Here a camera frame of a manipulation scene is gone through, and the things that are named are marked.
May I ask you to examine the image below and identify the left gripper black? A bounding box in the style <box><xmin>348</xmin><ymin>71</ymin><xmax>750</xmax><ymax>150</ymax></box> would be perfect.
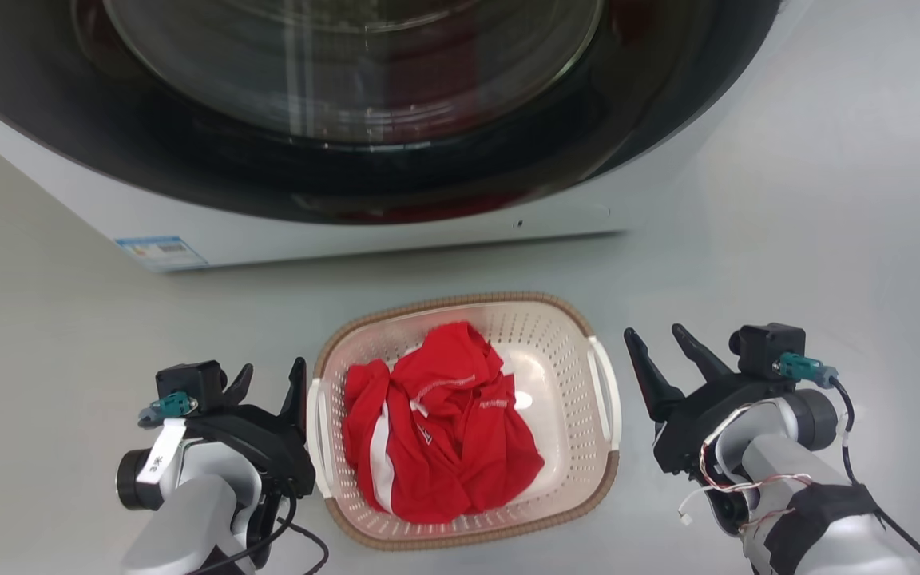
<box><xmin>184</xmin><ymin>356</ymin><xmax>318</xmax><ymax>549</ymax></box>

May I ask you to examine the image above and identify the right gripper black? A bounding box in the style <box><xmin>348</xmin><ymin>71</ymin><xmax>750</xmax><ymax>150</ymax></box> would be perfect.
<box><xmin>623</xmin><ymin>323</ymin><xmax>796</xmax><ymax>480</ymax></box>

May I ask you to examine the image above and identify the cream perforated laundry basket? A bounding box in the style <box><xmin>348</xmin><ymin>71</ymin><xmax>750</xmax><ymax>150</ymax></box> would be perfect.
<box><xmin>305</xmin><ymin>291</ymin><xmax>623</xmax><ymax>553</ymax></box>

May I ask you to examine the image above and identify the blue energy label sticker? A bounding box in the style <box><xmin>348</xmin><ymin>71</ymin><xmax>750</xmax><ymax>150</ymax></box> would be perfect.
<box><xmin>114</xmin><ymin>235</ymin><xmax>210</xmax><ymax>273</ymax></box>

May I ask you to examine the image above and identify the red white garment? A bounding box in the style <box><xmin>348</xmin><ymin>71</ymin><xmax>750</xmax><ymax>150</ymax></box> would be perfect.
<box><xmin>342</xmin><ymin>321</ymin><xmax>546</xmax><ymax>526</ymax></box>

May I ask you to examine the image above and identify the white washing machine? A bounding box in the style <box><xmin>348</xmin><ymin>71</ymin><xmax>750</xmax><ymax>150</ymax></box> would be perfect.
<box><xmin>0</xmin><ymin>0</ymin><xmax>814</xmax><ymax>275</ymax></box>

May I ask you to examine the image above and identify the black round washer door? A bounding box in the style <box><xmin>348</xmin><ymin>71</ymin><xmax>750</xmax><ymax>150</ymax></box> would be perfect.
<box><xmin>0</xmin><ymin>0</ymin><xmax>785</xmax><ymax>227</ymax></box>

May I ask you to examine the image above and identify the right teal connector black cable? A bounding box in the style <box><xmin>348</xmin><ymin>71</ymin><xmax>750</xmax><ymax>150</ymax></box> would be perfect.
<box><xmin>775</xmin><ymin>352</ymin><xmax>920</xmax><ymax>575</ymax></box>

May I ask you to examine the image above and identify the red white thin wire bundle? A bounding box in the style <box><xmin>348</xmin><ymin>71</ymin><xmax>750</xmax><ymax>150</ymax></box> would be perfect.
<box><xmin>678</xmin><ymin>402</ymin><xmax>814</xmax><ymax>529</ymax></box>

